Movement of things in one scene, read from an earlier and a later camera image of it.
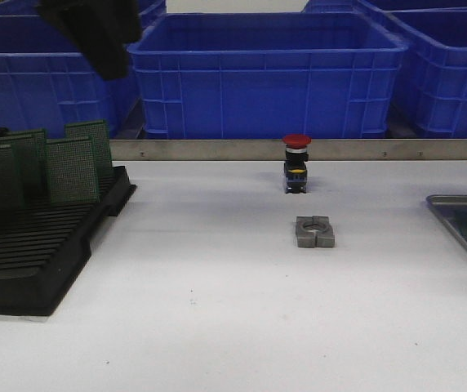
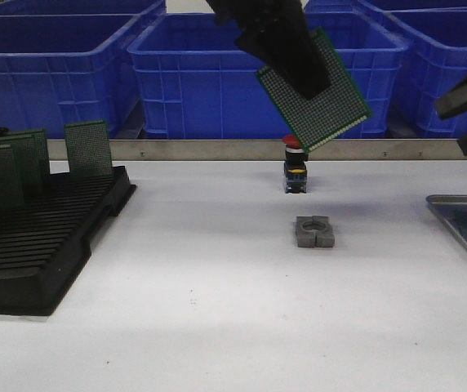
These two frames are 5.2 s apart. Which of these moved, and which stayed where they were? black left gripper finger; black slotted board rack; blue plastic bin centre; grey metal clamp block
Moved: black left gripper finger
Stayed: blue plastic bin centre; grey metal clamp block; black slotted board rack
